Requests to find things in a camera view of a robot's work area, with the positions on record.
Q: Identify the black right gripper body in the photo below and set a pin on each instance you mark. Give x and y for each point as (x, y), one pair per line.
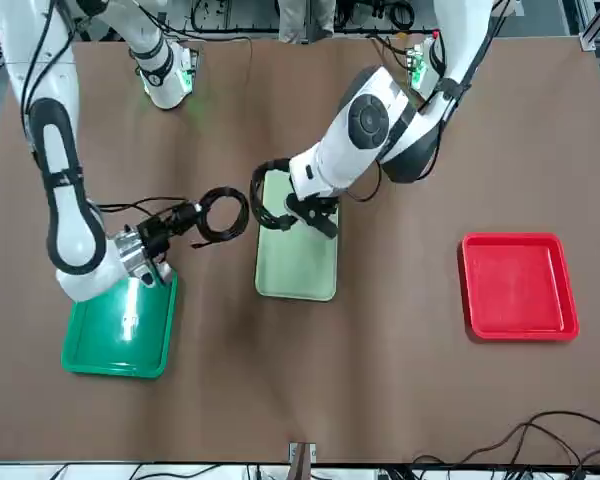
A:
(155, 235)

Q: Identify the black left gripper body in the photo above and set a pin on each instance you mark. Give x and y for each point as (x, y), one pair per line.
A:
(310, 204)

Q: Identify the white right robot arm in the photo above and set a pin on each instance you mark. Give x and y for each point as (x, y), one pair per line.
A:
(62, 150)

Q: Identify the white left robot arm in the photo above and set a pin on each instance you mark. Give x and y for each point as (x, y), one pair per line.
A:
(330, 150)

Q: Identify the pale green flat tray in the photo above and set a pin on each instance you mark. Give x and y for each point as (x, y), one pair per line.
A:
(295, 265)

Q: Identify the green plastic tray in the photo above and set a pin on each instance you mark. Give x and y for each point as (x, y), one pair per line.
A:
(110, 340)

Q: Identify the red plastic tray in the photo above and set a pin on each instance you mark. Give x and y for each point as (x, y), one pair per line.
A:
(520, 285)

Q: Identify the small green circuit board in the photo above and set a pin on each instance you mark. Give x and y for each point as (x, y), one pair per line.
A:
(416, 65)

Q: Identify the person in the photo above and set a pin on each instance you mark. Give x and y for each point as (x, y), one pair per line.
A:
(305, 17)

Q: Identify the aluminium camera post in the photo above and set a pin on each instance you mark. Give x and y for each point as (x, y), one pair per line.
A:
(302, 460)

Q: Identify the aluminium frame rail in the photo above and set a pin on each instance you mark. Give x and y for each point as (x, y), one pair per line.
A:
(597, 25)

